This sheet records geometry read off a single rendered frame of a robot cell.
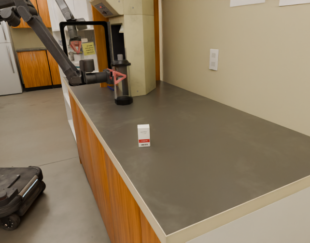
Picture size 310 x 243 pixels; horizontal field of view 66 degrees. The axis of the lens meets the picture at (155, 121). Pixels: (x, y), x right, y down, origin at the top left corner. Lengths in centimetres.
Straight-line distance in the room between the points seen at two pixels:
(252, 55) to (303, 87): 28
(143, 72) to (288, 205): 106
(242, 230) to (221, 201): 10
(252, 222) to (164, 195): 24
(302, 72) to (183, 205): 71
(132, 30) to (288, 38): 80
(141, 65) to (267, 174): 100
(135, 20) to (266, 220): 117
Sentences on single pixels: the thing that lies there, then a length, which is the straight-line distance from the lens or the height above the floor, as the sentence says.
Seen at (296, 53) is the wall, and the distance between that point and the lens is 109.
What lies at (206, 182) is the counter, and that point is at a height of 94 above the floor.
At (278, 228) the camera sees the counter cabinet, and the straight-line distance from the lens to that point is 82.
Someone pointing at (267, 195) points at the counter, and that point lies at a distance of 68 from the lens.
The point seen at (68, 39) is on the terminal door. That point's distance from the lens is 165.
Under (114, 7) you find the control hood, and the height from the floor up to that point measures 144.
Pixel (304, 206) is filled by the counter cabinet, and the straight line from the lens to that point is 87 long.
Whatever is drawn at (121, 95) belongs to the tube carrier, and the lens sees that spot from 132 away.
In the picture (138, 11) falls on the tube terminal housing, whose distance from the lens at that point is 147.
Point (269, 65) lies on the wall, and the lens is 117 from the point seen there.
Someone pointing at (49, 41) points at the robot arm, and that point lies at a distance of 133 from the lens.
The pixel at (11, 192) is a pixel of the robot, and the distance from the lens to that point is 202.
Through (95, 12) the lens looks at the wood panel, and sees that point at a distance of 178.
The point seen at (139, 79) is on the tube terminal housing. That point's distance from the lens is 149.
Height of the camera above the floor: 133
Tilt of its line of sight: 21 degrees down
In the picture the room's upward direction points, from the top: 2 degrees counter-clockwise
